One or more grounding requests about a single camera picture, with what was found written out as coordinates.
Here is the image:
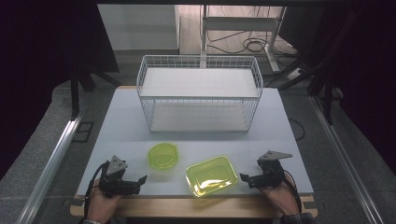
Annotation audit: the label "black metal stand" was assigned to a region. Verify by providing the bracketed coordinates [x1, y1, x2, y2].
[68, 63, 122, 121]

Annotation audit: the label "rectangular green plastic tray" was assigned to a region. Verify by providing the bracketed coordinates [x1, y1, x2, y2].
[185, 155, 239, 199]

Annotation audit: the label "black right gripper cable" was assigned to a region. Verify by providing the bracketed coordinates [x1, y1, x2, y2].
[282, 169, 304, 216]

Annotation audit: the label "white metal desk frame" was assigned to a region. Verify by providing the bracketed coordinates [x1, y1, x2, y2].
[200, 4, 288, 74]

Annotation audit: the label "white power strip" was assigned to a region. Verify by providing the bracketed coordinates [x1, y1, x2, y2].
[285, 67, 305, 81]

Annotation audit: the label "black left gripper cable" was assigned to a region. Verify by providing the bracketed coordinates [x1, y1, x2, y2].
[83, 161, 110, 218]

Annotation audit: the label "dark checked sleeve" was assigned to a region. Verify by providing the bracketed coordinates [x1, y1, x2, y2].
[280, 212, 318, 224]

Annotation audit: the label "round green plastic bowl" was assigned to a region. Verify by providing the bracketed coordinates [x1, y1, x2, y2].
[147, 142, 179, 171]

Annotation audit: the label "white cabinet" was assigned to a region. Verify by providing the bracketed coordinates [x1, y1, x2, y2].
[97, 4, 182, 52]

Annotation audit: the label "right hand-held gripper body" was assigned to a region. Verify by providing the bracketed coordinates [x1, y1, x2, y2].
[256, 150, 294, 189]

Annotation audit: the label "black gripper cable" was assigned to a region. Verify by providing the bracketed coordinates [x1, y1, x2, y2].
[282, 169, 304, 216]
[83, 161, 110, 218]

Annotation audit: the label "black looped floor cable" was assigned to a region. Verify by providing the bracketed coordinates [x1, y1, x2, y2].
[288, 118, 306, 142]

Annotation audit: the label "person's left hand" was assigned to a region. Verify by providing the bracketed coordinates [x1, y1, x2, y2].
[86, 178, 123, 224]

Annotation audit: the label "aluminium rail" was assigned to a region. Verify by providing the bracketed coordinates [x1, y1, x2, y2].
[15, 104, 90, 224]
[308, 94, 385, 224]

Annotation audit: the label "black floor cables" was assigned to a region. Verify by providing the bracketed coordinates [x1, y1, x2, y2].
[206, 6, 300, 58]

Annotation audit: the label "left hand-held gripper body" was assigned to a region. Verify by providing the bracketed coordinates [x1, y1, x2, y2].
[98, 155, 141, 198]

